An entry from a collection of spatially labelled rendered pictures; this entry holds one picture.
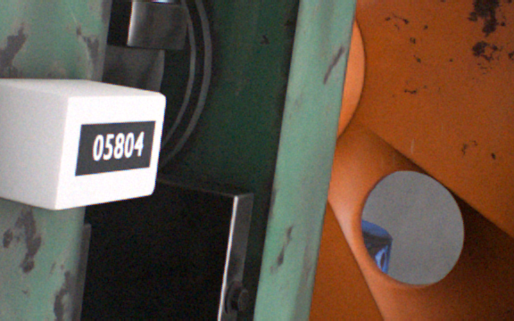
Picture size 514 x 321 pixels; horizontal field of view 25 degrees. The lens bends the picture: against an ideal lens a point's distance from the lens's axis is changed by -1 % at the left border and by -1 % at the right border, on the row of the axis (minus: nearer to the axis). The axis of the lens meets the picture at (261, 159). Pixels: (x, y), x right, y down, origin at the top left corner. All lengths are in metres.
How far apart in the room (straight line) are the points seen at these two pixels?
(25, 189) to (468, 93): 0.55
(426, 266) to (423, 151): 3.09
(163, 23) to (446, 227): 3.41
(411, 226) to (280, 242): 3.31
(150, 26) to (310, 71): 0.15
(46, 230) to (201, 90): 0.23
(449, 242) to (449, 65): 3.08
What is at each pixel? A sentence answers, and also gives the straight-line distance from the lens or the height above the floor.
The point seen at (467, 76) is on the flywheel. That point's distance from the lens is 0.91.
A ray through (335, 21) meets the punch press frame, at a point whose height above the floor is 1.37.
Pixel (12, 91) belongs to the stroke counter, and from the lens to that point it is 0.41.
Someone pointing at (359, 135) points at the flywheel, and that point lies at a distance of 0.93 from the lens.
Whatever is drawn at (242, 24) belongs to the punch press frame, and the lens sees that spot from 0.68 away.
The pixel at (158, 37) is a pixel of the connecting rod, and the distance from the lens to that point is 0.59.
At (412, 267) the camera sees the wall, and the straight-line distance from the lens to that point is 4.02.
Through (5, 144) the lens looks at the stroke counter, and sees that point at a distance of 0.41.
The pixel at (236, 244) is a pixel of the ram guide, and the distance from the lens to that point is 0.67.
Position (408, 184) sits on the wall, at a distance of 4.00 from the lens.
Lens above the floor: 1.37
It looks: 7 degrees down
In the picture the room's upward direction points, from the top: 8 degrees clockwise
